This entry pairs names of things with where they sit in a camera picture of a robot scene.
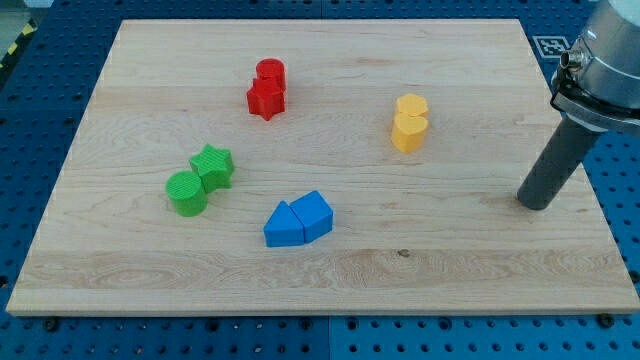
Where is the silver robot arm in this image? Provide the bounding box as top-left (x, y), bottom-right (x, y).
top-left (551, 0), bottom-right (639, 136)

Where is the green cylinder block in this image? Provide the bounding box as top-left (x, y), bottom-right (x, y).
top-left (165, 171), bottom-right (208, 217)

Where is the yellow hexagon block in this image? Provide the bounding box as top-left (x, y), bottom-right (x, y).
top-left (395, 93), bottom-right (429, 118)

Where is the green star block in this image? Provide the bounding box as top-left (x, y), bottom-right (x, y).
top-left (189, 144), bottom-right (235, 193)

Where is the blue triangle block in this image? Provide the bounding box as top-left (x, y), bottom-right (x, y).
top-left (263, 201), bottom-right (305, 247)

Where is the red star block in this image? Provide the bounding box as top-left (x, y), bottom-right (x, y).
top-left (246, 78), bottom-right (285, 121)

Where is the black white fiducial marker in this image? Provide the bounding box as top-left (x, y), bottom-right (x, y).
top-left (532, 35), bottom-right (571, 59)

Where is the wooden board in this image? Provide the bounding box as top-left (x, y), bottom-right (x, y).
top-left (7, 19), bottom-right (639, 317)

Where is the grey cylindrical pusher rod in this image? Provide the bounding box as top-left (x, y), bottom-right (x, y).
top-left (517, 115), bottom-right (601, 210)

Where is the blue pentagon block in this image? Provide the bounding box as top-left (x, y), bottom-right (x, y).
top-left (290, 190), bottom-right (334, 243)

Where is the red cylinder block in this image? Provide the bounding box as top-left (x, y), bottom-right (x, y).
top-left (256, 58), bottom-right (286, 91)

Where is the yellow heart block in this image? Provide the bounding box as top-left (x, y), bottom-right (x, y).
top-left (391, 113), bottom-right (429, 153)

